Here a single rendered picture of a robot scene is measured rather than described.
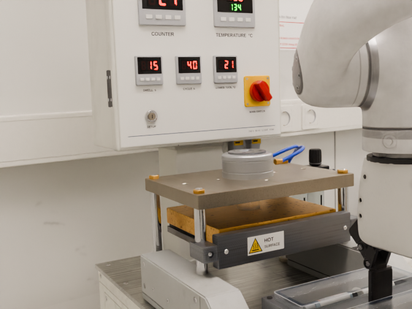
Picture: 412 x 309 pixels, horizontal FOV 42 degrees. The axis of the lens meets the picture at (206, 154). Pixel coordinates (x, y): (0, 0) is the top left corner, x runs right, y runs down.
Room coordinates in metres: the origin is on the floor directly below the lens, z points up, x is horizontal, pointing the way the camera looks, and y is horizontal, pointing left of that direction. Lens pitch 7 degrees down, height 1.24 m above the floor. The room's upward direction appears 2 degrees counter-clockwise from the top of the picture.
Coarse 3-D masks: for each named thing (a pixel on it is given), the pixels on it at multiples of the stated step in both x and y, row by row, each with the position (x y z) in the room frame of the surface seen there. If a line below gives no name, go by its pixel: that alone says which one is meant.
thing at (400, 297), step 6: (396, 294) 0.59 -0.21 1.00; (402, 294) 0.59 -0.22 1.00; (408, 294) 0.59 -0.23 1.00; (378, 300) 0.58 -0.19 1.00; (384, 300) 0.58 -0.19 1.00; (390, 300) 0.58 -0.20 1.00; (396, 300) 0.58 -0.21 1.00; (402, 300) 0.58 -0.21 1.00; (408, 300) 0.58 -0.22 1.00; (360, 306) 0.56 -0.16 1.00; (366, 306) 0.56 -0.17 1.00; (372, 306) 0.56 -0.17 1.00; (378, 306) 0.56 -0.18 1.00; (384, 306) 0.56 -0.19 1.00; (390, 306) 0.56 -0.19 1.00; (396, 306) 0.56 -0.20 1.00; (402, 306) 0.56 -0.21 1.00; (408, 306) 0.56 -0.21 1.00
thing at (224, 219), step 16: (176, 208) 0.84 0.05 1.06; (192, 208) 0.84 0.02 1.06; (208, 208) 0.83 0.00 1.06; (224, 208) 0.83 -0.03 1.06; (240, 208) 0.82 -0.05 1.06; (256, 208) 0.81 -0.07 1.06; (272, 208) 0.82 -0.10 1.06; (288, 208) 0.81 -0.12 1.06; (304, 208) 0.81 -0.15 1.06; (320, 208) 0.80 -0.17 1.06; (176, 224) 0.82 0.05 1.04; (192, 224) 0.77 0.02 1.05; (208, 224) 0.73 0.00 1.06; (224, 224) 0.73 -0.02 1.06; (240, 224) 0.73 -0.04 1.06; (256, 224) 0.73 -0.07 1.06; (192, 240) 0.78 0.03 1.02; (208, 240) 0.73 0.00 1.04
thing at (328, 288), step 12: (336, 276) 0.66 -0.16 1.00; (348, 276) 0.66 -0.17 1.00; (360, 276) 0.66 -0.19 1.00; (396, 276) 0.65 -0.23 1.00; (408, 276) 0.65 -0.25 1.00; (288, 288) 0.63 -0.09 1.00; (300, 288) 0.62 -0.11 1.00; (312, 288) 0.62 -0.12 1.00; (324, 288) 0.62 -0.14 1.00; (336, 288) 0.62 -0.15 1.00; (348, 288) 0.62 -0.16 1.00; (360, 288) 0.62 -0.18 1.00; (300, 300) 0.59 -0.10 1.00; (312, 300) 0.59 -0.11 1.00
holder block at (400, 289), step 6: (396, 288) 0.64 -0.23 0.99; (402, 288) 0.63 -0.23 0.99; (408, 288) 0.63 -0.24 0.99; (264, 300) 0.62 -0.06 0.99; (270, 300) 0.61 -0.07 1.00; (276, 300) 0.61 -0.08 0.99; (354, 300) 0.60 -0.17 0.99; (360, 300) 0.60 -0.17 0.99; (366, 300) 0.60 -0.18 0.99; (264, 306) 0.62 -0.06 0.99; (270, 306) 0.61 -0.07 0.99; (276, 306) 0.60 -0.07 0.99; (282, 306) 0.59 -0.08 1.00; (336, 306) 0.59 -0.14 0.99; (342, 306) 0.59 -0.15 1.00; (348, 306) 0.59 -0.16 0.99; (354, 306) 0.59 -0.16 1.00
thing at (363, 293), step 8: (400, 280) 0.64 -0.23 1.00; (408, 280) 0.65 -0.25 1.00; (392, 288) 0.63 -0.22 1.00; (280, 296) 0.60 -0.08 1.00; (344, 296) 0.60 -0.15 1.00; (352, 296) 0.60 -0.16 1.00; (360, 296) 0.61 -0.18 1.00; (288, 304) 0.59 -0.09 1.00; (296, 304) 0.58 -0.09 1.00; (312, 304) 0.60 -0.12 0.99; (320, 304) 0.58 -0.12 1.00; (328, 304) 0.59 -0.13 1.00; (336, 304) 0.59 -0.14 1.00
